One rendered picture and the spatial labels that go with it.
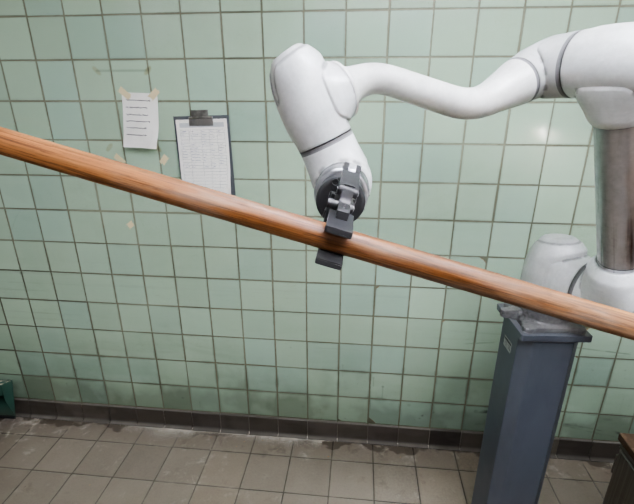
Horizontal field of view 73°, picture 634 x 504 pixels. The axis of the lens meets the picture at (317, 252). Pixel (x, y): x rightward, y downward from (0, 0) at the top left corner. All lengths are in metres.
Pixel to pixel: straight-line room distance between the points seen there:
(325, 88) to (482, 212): 1.22
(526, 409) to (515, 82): 1.01
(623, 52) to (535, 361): 0.88
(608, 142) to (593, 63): 0.17
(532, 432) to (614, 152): 0.95
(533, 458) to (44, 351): 2.27
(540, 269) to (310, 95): 0.90
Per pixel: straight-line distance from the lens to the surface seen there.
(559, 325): 1.46
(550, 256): 1.37
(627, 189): 1.12
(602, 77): 1.00
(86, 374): 2.61
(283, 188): 1.79
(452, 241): 1.86
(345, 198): 0.51
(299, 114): 0.74
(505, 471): 1.75
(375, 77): 0.82
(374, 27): 1.74
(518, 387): 1.54
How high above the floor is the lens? 1.67
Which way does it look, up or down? 21 degrees down
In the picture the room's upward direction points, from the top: straight up
